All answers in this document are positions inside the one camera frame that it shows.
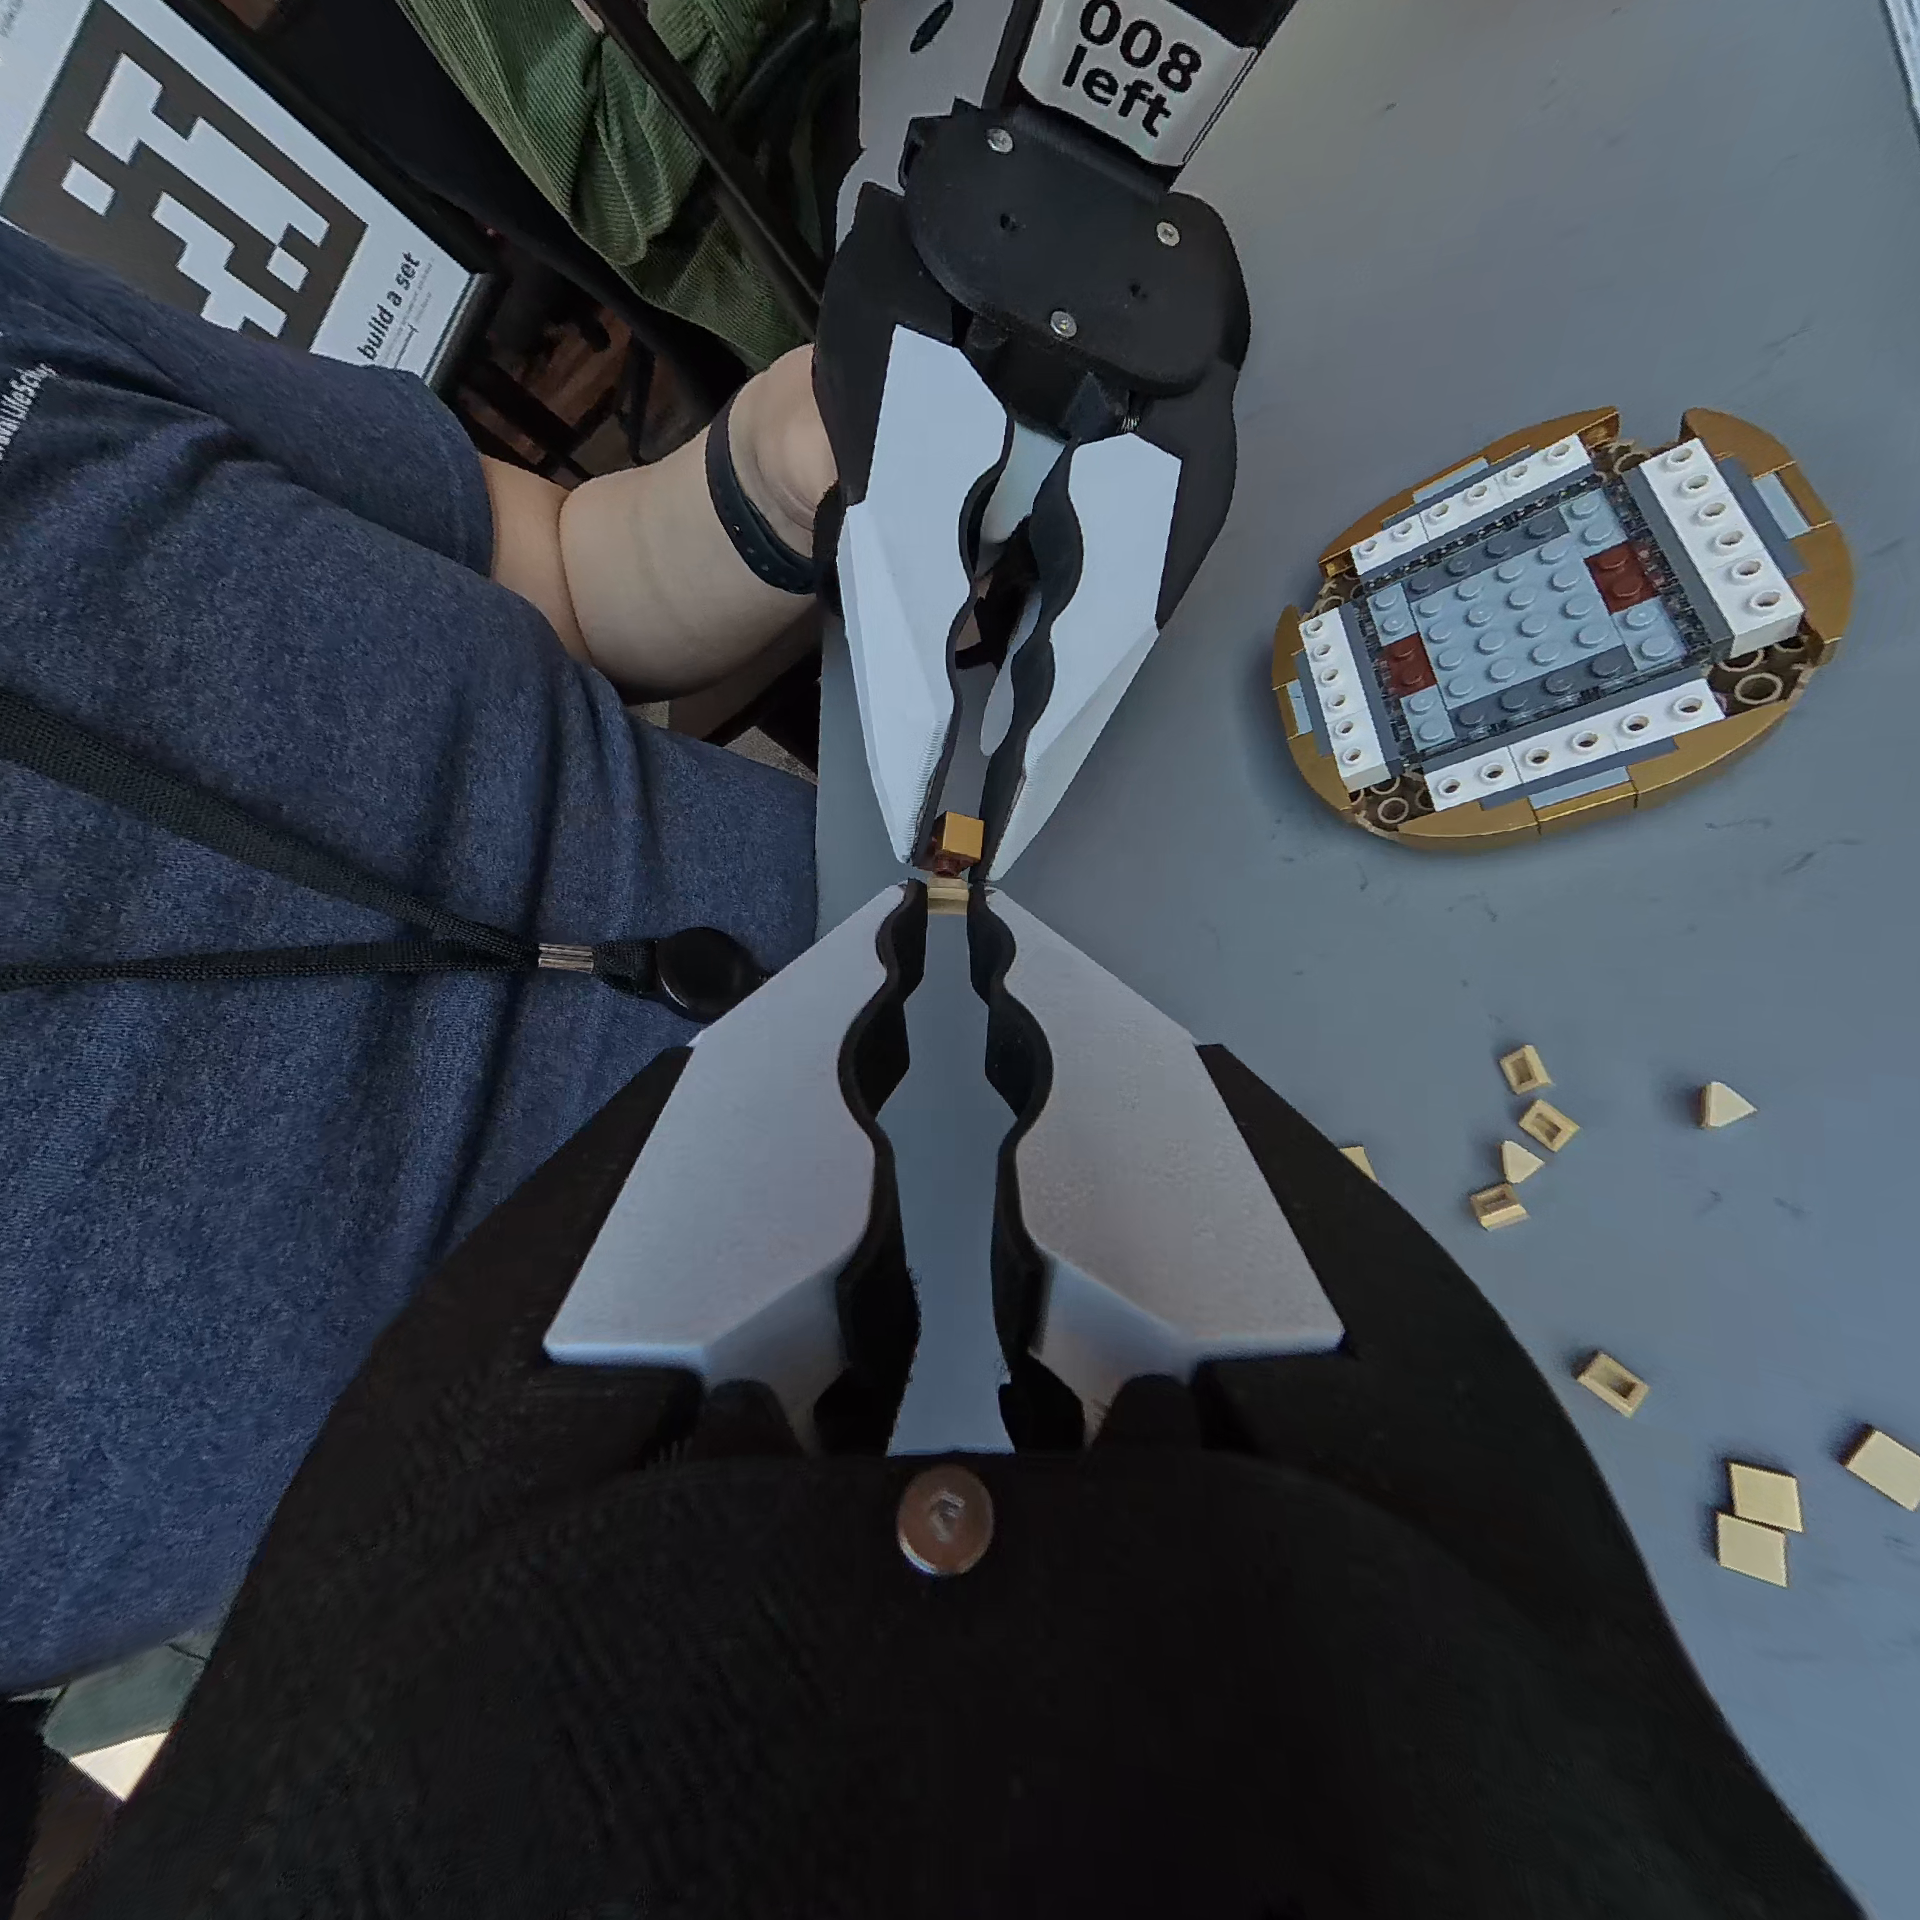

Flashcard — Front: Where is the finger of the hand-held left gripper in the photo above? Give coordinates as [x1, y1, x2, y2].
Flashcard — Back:
[978, 439, 1185, 875]
[833, 324, 1009, 868]

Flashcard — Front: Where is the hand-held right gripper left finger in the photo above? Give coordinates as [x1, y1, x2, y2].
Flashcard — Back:
[543, 883, 923, 1412]

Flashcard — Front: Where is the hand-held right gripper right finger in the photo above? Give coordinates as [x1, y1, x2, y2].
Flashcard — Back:
[967, 881, 1346, 1396]

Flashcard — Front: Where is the person's left forearm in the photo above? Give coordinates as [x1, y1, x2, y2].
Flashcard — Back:
[481, 393, 818, 707]

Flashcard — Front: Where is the scatter of tan lego pieces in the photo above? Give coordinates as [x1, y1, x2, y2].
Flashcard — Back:
[1340, 1042, 1920, 1589]

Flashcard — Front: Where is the round gold lego base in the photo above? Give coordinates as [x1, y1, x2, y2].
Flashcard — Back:
[1271, 403, 1857, 855]

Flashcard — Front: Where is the person's left hand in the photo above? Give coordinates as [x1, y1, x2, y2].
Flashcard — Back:
[750, 347, 837, 580]

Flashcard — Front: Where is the black wrist band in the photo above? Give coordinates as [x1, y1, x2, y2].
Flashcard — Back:
[703, 387, 825, 596]

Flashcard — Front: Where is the person's blue t-shirt torso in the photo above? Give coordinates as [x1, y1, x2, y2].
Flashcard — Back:
[0, 225, 818, 1697]

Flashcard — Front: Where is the black white marker sign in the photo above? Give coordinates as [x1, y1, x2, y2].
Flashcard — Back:
[0, 0, 497, 388]

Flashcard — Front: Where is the black lanyard with reel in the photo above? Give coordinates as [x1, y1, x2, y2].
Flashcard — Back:
[0, 691, 769, 1021]

